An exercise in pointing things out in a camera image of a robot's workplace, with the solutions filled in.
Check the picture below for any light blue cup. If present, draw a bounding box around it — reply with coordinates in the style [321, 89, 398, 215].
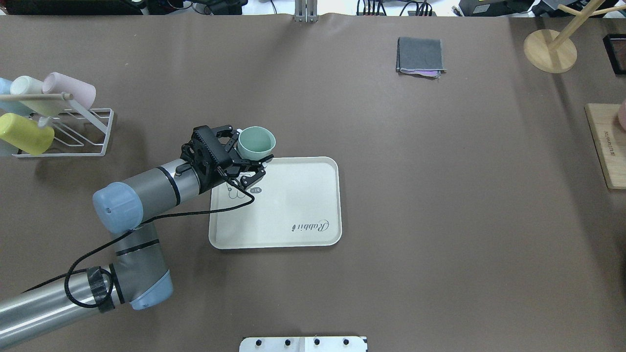
[0, 77, 30, 117]

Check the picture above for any pink cup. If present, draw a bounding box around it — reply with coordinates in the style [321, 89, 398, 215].
[42, 72, 96, 109]

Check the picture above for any white cup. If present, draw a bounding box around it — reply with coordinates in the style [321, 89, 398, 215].
[10, 75, 65, 117]

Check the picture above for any wooden cutting board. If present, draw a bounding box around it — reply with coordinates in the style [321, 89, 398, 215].
[585, 103, 626, 190]

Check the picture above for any grey folded cloth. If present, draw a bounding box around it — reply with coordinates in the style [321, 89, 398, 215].
[396, 37, 446, 78]

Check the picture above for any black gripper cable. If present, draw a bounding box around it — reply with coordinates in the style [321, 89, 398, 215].
[22, 169, 256, 308]

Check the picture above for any dark brown tray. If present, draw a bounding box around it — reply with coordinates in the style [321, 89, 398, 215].
[603, 34, 626, 75]

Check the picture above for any aluminium frame post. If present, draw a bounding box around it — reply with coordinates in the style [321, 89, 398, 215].
[293, 0, 319, 23]

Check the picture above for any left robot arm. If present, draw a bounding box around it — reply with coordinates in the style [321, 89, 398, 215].
[1, 125, 250, 350]

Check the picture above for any white wire cup rack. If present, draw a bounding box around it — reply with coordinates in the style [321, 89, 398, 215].
[1, 93, 115, 157]

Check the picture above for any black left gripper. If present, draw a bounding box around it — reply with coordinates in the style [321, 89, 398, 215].
[180, 125, 274, 194]

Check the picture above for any yellow cup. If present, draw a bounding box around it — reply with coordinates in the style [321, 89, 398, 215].
[0, 113, 55, 156]

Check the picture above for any wooden mug tree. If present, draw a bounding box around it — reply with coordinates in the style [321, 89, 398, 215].
[523, 0, 626, 74]

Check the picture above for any green cup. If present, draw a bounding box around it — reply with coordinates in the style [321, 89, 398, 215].
[236, 126, 276, 161]

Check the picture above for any cream rabbit tray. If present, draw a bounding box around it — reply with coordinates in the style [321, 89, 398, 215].
[208, 156, 342, 249]

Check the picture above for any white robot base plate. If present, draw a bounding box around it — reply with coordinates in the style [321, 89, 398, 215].
[239, 336, 369, 352]

